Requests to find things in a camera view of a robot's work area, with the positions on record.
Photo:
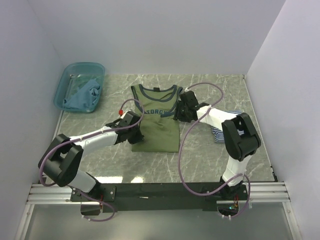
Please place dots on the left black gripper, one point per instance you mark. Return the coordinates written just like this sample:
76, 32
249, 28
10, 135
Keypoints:
139, 138

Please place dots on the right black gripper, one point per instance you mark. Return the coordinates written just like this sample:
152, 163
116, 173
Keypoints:
177, 115

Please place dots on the olive green tank top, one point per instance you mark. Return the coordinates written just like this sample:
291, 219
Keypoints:
161, 132

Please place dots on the blue white striped tank top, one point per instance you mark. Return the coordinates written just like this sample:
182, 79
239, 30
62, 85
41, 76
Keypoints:
218, 134

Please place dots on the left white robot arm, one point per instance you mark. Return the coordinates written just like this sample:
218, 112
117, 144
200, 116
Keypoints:
62, 159

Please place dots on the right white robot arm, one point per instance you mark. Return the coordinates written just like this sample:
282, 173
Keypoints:
241, 139

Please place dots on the blue tank top in basket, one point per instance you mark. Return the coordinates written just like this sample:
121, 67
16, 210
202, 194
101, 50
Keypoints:
85, 99

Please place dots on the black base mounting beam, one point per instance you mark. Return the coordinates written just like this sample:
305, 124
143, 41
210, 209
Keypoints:
162, 196

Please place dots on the teal plastic laundry basket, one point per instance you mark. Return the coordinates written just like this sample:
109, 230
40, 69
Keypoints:
75, 76

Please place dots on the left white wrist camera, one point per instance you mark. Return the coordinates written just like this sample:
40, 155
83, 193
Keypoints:
122, 113

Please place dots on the aluminium extrusion frame rail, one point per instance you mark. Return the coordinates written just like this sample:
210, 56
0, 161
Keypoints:
50, 215

